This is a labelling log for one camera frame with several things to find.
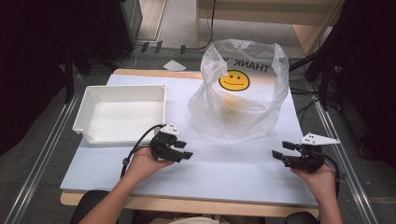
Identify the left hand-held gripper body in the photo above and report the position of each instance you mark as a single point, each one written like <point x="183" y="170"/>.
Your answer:
<point x="163" y="146"/>

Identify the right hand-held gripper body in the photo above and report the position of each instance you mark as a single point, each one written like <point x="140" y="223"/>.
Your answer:
<point x="309" y="158"/>

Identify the clear plastic bag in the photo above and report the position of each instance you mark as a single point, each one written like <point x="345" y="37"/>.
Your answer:
<point x="264" y="99"/>

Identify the person's right hand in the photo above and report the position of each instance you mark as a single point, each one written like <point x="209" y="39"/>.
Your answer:
<point x="320" y="183"/>

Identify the person's left hand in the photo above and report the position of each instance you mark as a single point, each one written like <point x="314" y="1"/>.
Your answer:
<point x="143" y="165"/>

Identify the white table sheet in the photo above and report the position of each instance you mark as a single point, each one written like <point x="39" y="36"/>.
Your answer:
<point x="218" y="174"/>

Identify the white plastic tray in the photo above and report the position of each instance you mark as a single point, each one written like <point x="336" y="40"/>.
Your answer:
<point x="124" y="118"/>

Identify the wooden table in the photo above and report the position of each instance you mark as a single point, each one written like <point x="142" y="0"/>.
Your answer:
<point x="186" y="207"/>

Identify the black metal stand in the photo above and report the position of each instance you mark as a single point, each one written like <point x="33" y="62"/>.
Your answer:
<point x="323" y="77"/>
<point x="69" y="74"/>

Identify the white paper sheet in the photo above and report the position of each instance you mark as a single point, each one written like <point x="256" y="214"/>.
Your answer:
<point x="174" y="65"/>

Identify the person's dark legs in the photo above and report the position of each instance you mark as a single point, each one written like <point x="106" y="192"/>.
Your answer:
<point x="90" y="202"/>

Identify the black cabinet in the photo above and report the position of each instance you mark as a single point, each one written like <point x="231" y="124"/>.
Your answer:
<point x="121" y="28"/>

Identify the metal floor rail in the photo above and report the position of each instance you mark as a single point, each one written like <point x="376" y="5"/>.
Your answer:
<point x="342" y="161"/>
<point x="40" y="161"/>

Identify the wooden furniture frame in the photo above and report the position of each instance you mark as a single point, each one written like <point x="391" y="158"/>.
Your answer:
<point x="264" y="12"/>

